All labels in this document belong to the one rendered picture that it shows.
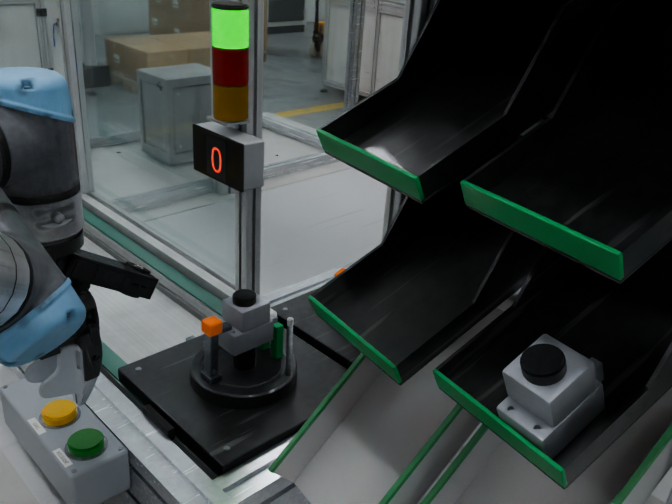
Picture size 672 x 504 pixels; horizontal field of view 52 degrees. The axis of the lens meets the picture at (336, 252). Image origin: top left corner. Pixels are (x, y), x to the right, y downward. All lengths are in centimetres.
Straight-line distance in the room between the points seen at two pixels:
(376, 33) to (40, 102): 572
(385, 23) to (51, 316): 580
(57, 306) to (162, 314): 65
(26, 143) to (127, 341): 55
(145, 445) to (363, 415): 27
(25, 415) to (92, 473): 13
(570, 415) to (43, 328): 38
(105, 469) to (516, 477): 46
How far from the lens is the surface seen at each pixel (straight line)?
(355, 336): 60
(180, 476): 84
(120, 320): 119
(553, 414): 50
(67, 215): 70
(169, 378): 96
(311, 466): 77
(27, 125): 66
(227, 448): 84
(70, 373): 79
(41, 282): 56
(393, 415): 73
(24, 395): 98
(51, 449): 89
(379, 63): 632
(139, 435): 90
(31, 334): 55
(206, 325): 86
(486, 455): 68
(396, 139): 58
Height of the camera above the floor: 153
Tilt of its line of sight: 26 degrees down
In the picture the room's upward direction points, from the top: 4 degrees clockwise
